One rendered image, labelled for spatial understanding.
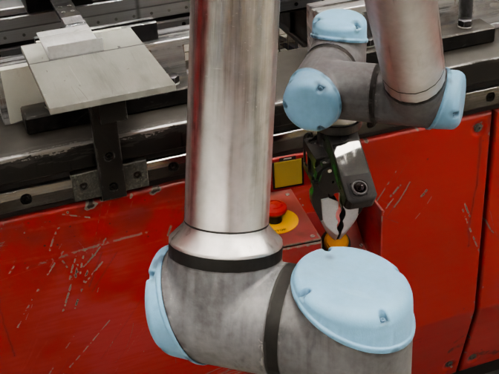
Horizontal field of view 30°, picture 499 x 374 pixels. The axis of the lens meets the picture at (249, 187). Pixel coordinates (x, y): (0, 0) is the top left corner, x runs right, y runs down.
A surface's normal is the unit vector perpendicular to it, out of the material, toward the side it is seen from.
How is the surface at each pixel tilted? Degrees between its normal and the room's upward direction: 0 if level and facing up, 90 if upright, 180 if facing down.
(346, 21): 5
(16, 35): 90
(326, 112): 94
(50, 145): 0
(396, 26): 127
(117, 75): 0
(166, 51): 90
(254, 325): 59
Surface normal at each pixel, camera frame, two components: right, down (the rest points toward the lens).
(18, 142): -0.05, -0.87
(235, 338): -0.33, 0.30
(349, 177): 0.07, -0.48
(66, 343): 0.35, 0.45
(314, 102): -0.33, 0.55
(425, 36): 0.50, 0.73
